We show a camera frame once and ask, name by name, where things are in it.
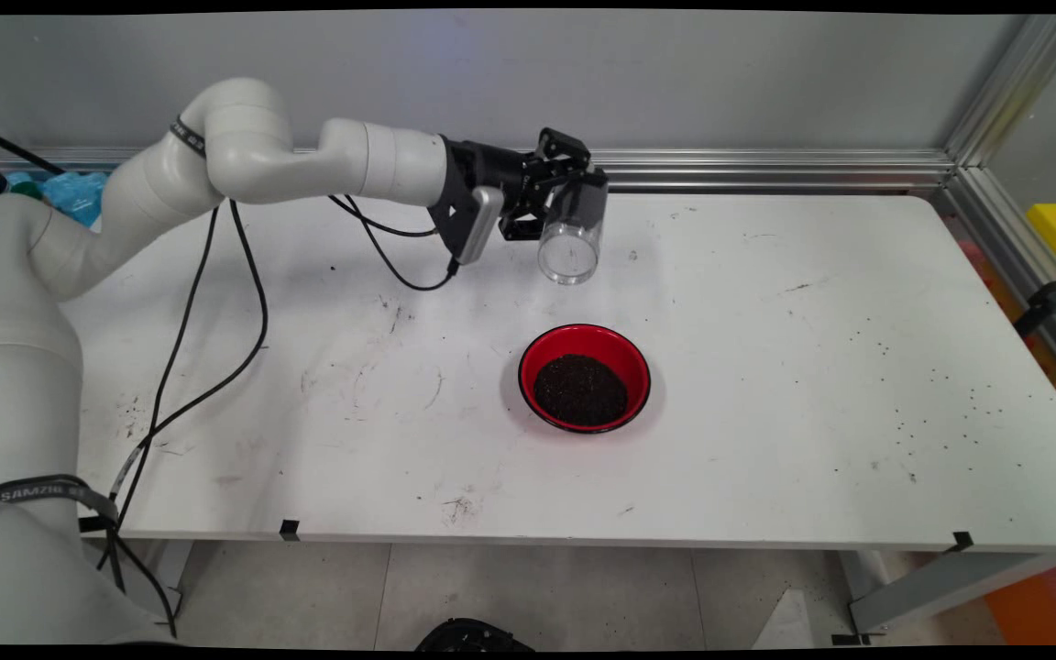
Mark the small green capped bottle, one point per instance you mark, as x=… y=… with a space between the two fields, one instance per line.
x=24 y=189

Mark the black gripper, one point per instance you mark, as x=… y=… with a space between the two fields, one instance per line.
x=500 y=170

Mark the dark granules pile in bowl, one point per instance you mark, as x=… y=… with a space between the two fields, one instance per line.
x=581 y=392

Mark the upright aluminium frame post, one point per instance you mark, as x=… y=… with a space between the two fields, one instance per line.
x=1014 y=87

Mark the black stand clamp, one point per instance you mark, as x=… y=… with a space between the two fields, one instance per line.
x=1046 y=301

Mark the red bowl with black rim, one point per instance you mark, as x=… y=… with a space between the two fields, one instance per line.
x=624 y=353

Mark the black round floor object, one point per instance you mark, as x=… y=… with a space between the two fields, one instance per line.
x=473 y=635

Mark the black tape marker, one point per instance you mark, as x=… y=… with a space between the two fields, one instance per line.
x=290 y=530
x=962 y=542

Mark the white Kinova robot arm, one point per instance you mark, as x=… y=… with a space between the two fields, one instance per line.
x=262 y=156

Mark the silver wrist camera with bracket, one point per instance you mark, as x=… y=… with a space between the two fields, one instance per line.
x=480 y=225

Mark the clear plastic jar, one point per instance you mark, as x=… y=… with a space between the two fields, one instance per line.
x=572 y=249

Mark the short aluminium side rail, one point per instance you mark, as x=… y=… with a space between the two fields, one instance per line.
x=1005 y=243

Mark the grey table leg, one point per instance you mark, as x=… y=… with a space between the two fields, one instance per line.
x=940 y=587
x=170 y=568

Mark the orange floor object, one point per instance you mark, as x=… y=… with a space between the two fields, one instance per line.
x=1041 y=605

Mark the dark granules from jar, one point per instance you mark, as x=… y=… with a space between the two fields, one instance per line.
x=592 y=203

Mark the long aluminium frame rail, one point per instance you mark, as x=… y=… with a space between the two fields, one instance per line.
x=720 y=170

